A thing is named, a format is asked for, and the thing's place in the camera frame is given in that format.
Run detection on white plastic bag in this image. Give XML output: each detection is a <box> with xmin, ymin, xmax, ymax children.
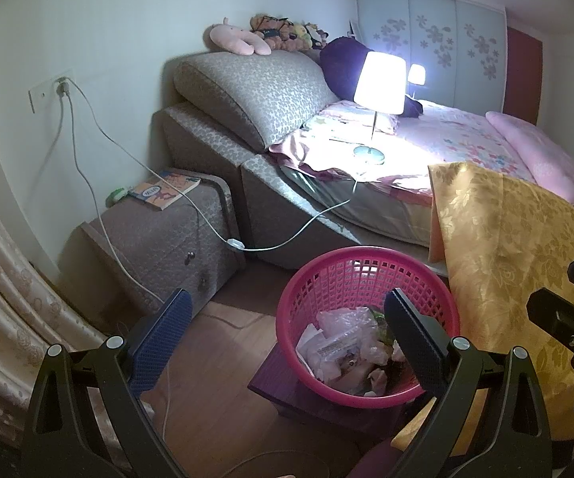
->
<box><xmin>317</xmin><ymin>306</ymin><xmax>392</xmax><ymax>364</ymax></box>

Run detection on grey patterned headboard cushion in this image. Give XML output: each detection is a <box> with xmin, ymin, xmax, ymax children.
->
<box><xmin>174</xmin><ymin>50</ymin><xmax>342</xmax><ymax>153</ymax></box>

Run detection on floral bedsheet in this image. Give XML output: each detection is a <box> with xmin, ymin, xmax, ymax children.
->
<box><xmin>377</xmin><ymin>100</ymin><xmax>537</xmax><ymax>185</ymax></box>

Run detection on white tissue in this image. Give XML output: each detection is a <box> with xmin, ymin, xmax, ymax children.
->
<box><xmin>365</xmin><ymin>363</ymin><xmax>393</xmax><ymax>395</ymax></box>

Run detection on brown wooden door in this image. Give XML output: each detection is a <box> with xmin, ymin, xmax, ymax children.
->
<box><xmin>503</xmin><ymin>27</ymin><xmax>544</xmax><ymax>125</ymax></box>

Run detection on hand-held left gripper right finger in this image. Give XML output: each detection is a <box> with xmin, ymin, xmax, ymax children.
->
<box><xmin>384</xmin><ymin>287</ymin><xmax>556</xmax><ymax>478</ymax></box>

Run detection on yellow floral tablecloth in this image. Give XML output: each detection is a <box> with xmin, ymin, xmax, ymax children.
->
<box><xmin>391</xmin><ymin>162</ymin><xmax>574</xmax><ymax>459</ymax></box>

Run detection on grey-green mattress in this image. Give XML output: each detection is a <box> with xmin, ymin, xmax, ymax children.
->
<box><xmin>277</xmin><ymin>162</ymin><xmax>434</xmax><ymax>247</ymax></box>

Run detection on floral glass wardrobe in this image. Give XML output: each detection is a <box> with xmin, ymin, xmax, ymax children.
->
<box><xmin>355</xmin><ymin>0</ymin><xmax>509</xmax><ymax>115</ymax></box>

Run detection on pink plush neck pillow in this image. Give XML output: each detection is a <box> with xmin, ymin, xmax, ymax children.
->
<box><xmin>209</xmin><ymin>16</ymin><xmax>272</xmax><ymax>57</ymax></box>

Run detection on orange illustrated book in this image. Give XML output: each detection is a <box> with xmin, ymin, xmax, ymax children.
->
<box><xmin>129</xmin><ymin>170</ymin><xmax>202</xmax><ymax>212</ymax></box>

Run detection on white table lamp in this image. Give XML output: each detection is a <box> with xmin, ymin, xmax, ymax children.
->
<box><xmin>353</xmin><ymin>51</ymin><xmax>407</xmax><ymax>166</ymax></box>

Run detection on white wall socket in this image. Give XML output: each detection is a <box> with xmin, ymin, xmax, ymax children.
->
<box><xmin>28</xmin><ymin>69</ymin><xmax>76</xmax><ymax>114</ymax></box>

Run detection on white lamp cable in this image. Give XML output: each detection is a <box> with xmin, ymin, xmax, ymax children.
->
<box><xmin>63</xmin><ymin>77</ymin><xmax>367</xmax><ymax>252</ymax></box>

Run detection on colourful plush toy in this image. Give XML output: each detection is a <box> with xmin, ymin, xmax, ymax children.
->
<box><xmin>292</xmin><ymin>22</ymin><xmax>328</xmax><ymax>51</ymax></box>

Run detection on grey patterned nightstand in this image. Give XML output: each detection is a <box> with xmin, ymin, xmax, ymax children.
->
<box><xmin>80</xmin><ymin>167</ymin><xmax>245</xmax><ymax>319</ymax></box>

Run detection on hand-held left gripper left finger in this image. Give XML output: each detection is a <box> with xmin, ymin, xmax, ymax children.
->
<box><xmin>21</xmin><ymin>288</ymin><xmax>193</xmax><ymax>478</ymax></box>

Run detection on pink printed pillow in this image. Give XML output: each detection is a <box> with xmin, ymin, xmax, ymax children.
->
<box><xmin>268</xmin><ymin>100</ymin><xmax>402</xmax><ymax>170</ymax></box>

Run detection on purple stool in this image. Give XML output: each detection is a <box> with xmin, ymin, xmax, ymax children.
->
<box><xmin>247</xmin><ymin>343</ymin><xmax>407</xmax><ymax>439</ymax></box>

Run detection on white charger cable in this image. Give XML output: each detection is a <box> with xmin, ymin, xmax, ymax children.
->
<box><xmin>58</xmin><ymin>92</ymin><xmax>168</xmax><ymax>307</ymax></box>

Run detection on beige patterned curtain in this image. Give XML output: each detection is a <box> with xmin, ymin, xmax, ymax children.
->
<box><xmin>0</xmin><ymin>159</ymin><xmax>153</xmax><ymax>478</ymax></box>

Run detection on pink plastic basket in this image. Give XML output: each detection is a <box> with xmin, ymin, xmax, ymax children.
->
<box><xmin>275</xmin><ymin>245</ymin><xmax>461</xmax><ymax>409</ymax></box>

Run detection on brown plush bear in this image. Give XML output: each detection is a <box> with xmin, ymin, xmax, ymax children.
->
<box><xmin>250</xmin><ymin>14</ymin><xmax>298</xmax><ymax>53</ymax></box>

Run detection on pink quilt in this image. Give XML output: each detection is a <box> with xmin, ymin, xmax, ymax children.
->
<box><xmin>485</xmin><ymin>111</ymin><xmax>574</xmax><ymax>225</ymax></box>

